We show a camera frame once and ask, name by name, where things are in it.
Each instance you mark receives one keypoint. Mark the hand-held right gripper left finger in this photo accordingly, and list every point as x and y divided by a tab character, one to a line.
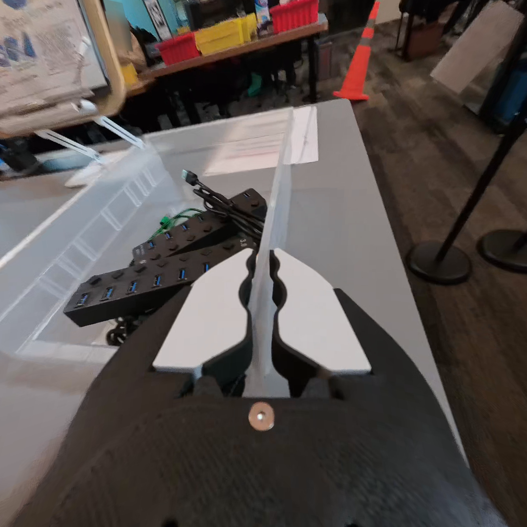
206	325

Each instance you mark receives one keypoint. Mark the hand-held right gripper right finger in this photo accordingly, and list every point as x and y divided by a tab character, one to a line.
321	325

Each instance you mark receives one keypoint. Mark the clear plastic storage box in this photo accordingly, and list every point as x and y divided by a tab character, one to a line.
269	214

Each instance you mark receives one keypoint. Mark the grey desk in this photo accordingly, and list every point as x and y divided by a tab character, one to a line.
350	247

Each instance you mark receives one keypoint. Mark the long black USB hub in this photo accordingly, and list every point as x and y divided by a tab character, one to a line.
123	298

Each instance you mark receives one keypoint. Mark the green twist tie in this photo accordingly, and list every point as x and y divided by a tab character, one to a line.
181	216

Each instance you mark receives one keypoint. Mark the white paper sheet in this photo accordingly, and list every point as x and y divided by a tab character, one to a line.
304	136

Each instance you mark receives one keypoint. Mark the white folding stand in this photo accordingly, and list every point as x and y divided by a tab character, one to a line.
82	177

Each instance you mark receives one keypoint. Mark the orange traffic cone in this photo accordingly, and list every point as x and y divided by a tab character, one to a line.
358	70

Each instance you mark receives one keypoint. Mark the small yellow container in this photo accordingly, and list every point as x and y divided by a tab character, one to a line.
129	75

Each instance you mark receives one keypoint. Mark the red plastic bin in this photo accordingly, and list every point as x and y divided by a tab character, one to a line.
294	16
179	49

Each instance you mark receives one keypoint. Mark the yellow plastic bin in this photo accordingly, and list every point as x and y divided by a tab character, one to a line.
218	39
249	26

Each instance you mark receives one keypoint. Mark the wooden table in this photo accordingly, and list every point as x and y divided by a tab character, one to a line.
263	43

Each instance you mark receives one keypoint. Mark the white leaning panel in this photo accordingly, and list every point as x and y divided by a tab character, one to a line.
473	53

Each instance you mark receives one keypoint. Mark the colourful carton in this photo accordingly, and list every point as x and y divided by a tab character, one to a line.
262	16

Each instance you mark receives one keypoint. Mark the black stanchion post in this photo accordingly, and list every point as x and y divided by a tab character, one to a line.
500	251
438	263

